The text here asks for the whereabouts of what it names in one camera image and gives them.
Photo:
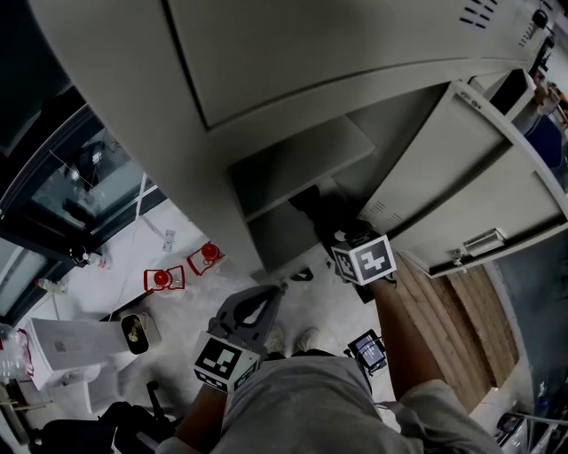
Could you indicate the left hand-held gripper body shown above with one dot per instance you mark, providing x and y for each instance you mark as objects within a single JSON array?
[{"x": 222, "y": 361}]

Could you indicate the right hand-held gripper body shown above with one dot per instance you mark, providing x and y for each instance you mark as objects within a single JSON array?
[{"x": 370, "y": 261}]

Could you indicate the black bag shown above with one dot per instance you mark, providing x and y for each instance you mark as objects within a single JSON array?
[{"x": 328, "y": 217}]

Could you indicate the grey metal locker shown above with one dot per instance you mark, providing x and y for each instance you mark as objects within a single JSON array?
[{"x": 288, "y": 53}]

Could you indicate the person's left forearm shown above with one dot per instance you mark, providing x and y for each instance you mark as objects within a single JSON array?
[{"x": 202, "y": 410}]

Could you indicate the person's right forearm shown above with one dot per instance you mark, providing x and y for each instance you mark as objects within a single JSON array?
[{"x": 406, "y": 346}]

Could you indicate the open grey locker door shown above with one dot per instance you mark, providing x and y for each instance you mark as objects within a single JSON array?
[{"x": 479, "y": 190}]

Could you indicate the person's white left shoe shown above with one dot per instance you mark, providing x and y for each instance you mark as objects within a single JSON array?
[{"x": 274, "y": 341}]

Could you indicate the person's white shoe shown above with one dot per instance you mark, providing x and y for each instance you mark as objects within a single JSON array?
[
  {"x": 274, "y": 341},
  {"x": 308, "y": 340}
]

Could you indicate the person's white right shoe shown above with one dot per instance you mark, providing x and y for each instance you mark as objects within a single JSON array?
[{"x": 308, "y": 340}]

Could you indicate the small black screen device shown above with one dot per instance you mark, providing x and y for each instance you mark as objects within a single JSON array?
[{"x": 370, "y": 352}]

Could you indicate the person's light grey shirt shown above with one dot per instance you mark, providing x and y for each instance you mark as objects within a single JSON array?
[{"x": 306, "y": 408}]

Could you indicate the red caged lantern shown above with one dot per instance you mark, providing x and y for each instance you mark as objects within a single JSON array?
[
  {"x": 160, "y": 278},
  {"x": 207, "y": 252}
]

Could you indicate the wooden step platform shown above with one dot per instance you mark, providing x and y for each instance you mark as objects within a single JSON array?
[{"x": 470, "y": 332}]

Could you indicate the black office chair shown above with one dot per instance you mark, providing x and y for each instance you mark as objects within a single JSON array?
[{"x": 93, "y": 430}]

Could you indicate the white cardboard box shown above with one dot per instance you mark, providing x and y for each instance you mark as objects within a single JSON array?
[{"x": 66, "y": 348}]

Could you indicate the small white bottle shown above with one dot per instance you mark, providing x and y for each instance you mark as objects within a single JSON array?
[{"x": 95, "y": 260}]

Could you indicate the clear bottle with green liquid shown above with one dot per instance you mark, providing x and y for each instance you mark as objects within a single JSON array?
[{"x": 51, "y": 287}]

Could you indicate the clear plastic bag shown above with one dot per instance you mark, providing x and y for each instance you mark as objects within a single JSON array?
[{"x": 13, "y": 357}]

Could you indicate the blue chair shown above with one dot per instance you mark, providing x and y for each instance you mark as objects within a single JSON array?
[{"x": 546, "y": 148}]

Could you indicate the black framed window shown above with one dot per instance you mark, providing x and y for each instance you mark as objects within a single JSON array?
[{"x": 57, "y": 208}]

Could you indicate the metal frame trolley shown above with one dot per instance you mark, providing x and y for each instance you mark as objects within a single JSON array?
[{"x": 537, "y": 436}]

